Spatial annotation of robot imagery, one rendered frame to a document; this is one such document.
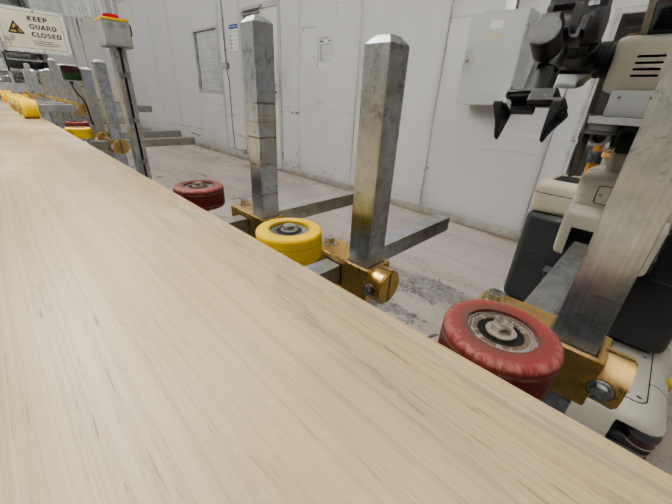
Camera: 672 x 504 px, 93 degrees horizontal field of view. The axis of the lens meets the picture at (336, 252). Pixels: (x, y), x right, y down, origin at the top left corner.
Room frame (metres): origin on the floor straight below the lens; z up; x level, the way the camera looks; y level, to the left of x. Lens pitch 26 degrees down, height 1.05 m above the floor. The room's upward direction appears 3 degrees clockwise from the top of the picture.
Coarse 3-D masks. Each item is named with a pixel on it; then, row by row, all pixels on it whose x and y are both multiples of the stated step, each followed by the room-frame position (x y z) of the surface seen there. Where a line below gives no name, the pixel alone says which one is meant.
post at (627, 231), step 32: (640, 128) 0.23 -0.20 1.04; (640, 160) 0.23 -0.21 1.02; (640, 192) 0.22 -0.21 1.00; (608, 224) 0.23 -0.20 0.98; (640, 224) 0.22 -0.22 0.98; (608, 256) 0.23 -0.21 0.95; (640, 256) 0.21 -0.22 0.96; (576, 288) 0.23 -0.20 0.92; (608, 288) 0.22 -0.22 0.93; (576, 320) 0.23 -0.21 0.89; (608, 320) 0.21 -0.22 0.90
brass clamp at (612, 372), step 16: (512, 304) 0.28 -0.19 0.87; (528, 304) 0.28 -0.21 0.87; (544, 320) 0.26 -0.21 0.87; (576, 352) 0.21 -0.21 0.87; (608, 352) 0.22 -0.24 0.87; (560, 368) 0.22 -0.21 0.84; (576, 368) 0.21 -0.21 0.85; (592, 368) 0.20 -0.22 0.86; (608, 368) 0.20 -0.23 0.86; (624, 368) 0.20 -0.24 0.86; (560, 384) 0.21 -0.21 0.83; (576, 384) 0.21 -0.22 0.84; (592, 384) 0.20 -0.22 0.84; (608, 384) 0.20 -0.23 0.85; (624, 384) 0.19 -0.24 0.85; (576, 400) 0.20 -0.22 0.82; (608, 400) 0.19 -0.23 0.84
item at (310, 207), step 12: (348, 192) 0.81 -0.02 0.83; (288, 204) 0.68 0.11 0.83; (300, 204) 0.69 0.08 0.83; (312, 204) 0.70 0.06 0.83; (324, 204) 0.73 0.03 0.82; (336, 204) 0.76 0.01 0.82; (348, 204) 0.79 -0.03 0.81; (240, 216) 0.59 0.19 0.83; (288, 216) 0.65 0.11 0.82; (300, 216) 0.67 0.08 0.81; (240, 228) 0.57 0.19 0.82
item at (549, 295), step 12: (576, 252) 0.45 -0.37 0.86; (564, 264) 0.41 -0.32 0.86; (576, 264) 0.41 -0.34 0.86; (552, 276) 0.37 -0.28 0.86; (564, 276) 0.37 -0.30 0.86; (540, 288) 0.34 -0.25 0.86; (552, 288) 0.34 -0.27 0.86; (564, 288) 0.34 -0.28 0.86; (528, 300) 0.31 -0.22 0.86; (540, 300) 0.31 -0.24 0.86; (552, 300) 0.31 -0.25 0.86; (552, 312) 0.29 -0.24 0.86
